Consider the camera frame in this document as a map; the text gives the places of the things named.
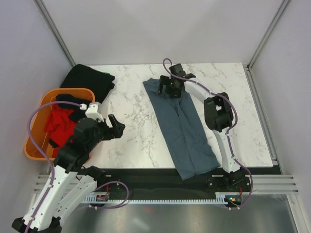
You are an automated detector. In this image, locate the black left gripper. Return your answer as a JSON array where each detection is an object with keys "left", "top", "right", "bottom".
[{"left": 86, "top": 114, "right": 125, "bottom": 150}]

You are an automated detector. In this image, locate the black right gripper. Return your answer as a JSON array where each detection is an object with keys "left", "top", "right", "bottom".
[{"left": 157, "top": 75, "right": 182, "bottom": 99}]

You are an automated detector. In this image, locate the grey-blue t-shirt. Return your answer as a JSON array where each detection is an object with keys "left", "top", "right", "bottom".
[{"left": 143, "top": 79, "right": 220, "bottom": 180}]

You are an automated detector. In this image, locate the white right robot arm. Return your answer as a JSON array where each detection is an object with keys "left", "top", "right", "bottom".
[{"left": 158, "top": 73, "right": 245, "bottom": 191}]

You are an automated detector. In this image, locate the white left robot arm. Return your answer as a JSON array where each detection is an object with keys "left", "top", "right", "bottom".
[{"left": 12, "top": 114, "right": 125, "bottom": 233}]

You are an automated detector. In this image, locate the folded black t-shirt stack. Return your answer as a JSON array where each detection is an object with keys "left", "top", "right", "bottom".
[{"left": 60, "top": 64, "right": 115, "bottom": 103}]

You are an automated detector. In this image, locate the black t-shirt in basket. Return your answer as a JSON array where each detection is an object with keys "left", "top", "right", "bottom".
[{"left": 56, "top": 94, "right": 91, "bottom": 123}]

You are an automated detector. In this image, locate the red t-shirt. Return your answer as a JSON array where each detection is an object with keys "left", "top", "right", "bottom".
[{"left": 44, "top": 104, "right": 76, "bottom": 158}]

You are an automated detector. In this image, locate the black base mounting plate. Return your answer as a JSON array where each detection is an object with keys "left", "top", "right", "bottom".
[{"left": 97, "top": 168, "right": 251, "bottom": 200}]

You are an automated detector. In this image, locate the orange plastic basket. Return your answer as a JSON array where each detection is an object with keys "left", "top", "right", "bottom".
[{"left": 24, "top": 88, "right": 95, "bottom": 161}]

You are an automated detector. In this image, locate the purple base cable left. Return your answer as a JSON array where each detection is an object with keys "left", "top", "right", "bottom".
[{"left": 88, "top": 181, "right": 131, "bottom": 210}]

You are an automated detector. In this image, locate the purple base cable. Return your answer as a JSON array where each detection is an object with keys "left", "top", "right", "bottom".
[
  {"left": 88, "top": 181, "right": 131, "bottom": 210},
  {"left": 225, "top": 184, "right": 253, "bottom": 211}
]

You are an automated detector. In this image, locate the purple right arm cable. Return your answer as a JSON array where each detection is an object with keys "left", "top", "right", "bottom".
[{"left": 162, "top": 58, "right": 253, "bottom": 195}]

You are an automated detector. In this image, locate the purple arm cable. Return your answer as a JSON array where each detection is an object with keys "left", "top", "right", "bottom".
[
  {"left": 24, "top": 101, "right": 85, "bottom": 231},
  {"left": 162, "top": 58, "right": 253, "bottom": 195}
]

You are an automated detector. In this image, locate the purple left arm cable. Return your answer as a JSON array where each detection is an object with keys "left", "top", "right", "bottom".
[{"left": 24, "top": 101, "right": 85, "bottom": 231}]

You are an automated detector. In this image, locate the white slotted cable duct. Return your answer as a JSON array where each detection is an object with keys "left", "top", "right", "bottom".
[{"left": 81, "top": 193, "right": 228, "bottom": 205}]

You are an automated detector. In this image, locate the aluminium frame rail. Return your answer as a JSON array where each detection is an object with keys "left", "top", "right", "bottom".
[{"left": 33, "top": 174, "right": 298, "bottom": 195}]

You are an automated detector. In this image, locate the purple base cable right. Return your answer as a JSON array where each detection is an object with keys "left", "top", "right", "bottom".
[{"left": 225, "top": 184, "right": 253, "bottom": 211}]

